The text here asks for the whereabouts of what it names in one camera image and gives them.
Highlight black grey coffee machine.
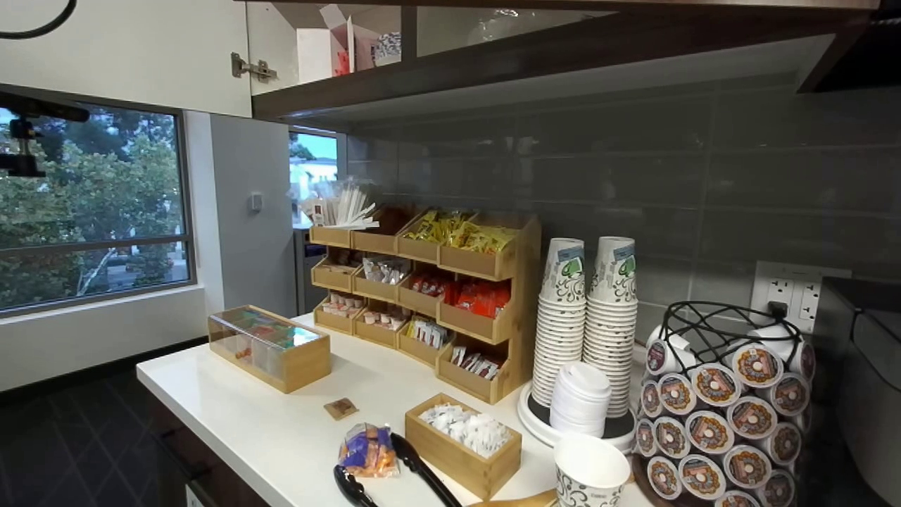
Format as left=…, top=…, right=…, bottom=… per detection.
left=815, top=277, right=901, bottom=507

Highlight white wall outlet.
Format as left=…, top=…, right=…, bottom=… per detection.
left=749, top=259, right=824, bottom=332

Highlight yellow sweetener packets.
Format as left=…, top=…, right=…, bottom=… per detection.
left=403, top=208, right=465, bottom=251
left=444, top=220, right=514, bottom=255

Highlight plastic wrapped white plates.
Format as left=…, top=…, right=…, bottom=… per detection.
left=466, top=9, right=601, bottom=45

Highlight white wrapped straws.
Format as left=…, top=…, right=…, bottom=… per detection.
left=311, top=180, right=380, bottom=234

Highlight black camera on stand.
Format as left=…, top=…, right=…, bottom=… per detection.
left=0, top=89, right=92, bottom=183

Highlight white printed bag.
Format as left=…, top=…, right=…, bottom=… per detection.
left=369, top=31, right=404, bottom=70

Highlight stack of printed paper cups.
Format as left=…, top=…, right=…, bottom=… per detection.
left=528, top=234, right=590, bottom=408
left=583, top=234, right=641, bottom=420

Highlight red cardboard box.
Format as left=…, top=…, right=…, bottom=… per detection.
left=318, top=1, right=358, bottom=78

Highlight red ketchup packets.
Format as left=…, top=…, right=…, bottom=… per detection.
left=404, top=268, right=455, bottom=299
left=441, top=277, right=514, bottom=321

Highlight white cardboard box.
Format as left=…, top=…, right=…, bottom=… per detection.
left=293, top=25, right=335, bottom=85

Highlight wooden tea box clear lid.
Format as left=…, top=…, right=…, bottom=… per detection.
left=204, top=300, right=335, bottom=394

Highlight yellow white packets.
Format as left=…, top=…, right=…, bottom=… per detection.
left=404, top=317, right=453, bottom=352

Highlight orange blue snack bag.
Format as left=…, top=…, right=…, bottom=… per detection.
left=335, top=420, right=403, bottom=482

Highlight brown white coffee pod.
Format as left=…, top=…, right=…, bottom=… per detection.
left=644, top=452, right=687, bottom=501
left=731, top=342, right=783, bottom=390
left=767, top=372, right=812, bottom=420
left=651, top=413, right=693, bottom=461
left=753, top=468, right=798, bottom=507
left=693, top=361, right=743, bottom=411
left=721, top=441, right=770, bottom=492
left=656, top=372, right=697, bottom=416
left=679, top=452, right=728, bottom=501
left=725, top=394, right=780, bottom=445
left=760, top=420, right=807, bottom=469
left=684, top=408, right=735, bottom=459

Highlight brown sugar packets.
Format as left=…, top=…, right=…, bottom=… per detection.
left=361, top=204, right=414, bottom=238

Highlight white red sugar packets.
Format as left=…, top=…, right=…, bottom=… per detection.
left=321, top=293, right=365, bottom=321
left=361, top=306, right=407, bottom=332

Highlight dark base cabinet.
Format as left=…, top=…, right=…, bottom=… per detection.
left=138, top=375, right=285, bottom=507

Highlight white creamer cups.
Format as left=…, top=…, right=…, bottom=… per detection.
left=417, top=403, right=513, bottom=459

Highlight white silver packets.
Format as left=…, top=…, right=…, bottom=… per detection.
left=361, top=255, right=411, bottom=289

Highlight single printed paper cup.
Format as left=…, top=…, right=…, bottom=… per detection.
left=552, top=431, right=634, bottom=507

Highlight metal cabinet hinge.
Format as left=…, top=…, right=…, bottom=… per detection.
left=227, top=51, right=279, bottom=85

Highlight stack of white cup lids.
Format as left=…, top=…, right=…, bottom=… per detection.
left=549, top=361, right=613, bottom=438

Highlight white red stick packets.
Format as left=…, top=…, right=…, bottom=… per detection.
left=448, top=342, right=506, bottom=382

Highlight small open wooden box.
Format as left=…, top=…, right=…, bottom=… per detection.
left=403, top=390, right=522, bottom=501

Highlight small window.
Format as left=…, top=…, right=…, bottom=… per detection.
left=287, top=130, right=339, bottom=230

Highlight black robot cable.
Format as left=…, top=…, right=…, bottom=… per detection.
left=0, top=0, right=80, bottom=42

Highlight wooden condiment organizer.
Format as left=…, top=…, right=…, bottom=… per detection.
left=306, top=204, right=544, bottom=404

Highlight white faced cabinet door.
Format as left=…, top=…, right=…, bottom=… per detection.
left=0, top=0, right=254, bottom=120

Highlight wooden wall cabinet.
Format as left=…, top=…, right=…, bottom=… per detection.
left=244, top=0, right=901, bottom=124

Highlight black wire pod holder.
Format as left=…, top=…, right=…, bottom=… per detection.
left=629, top=299, right=820, bottom=507

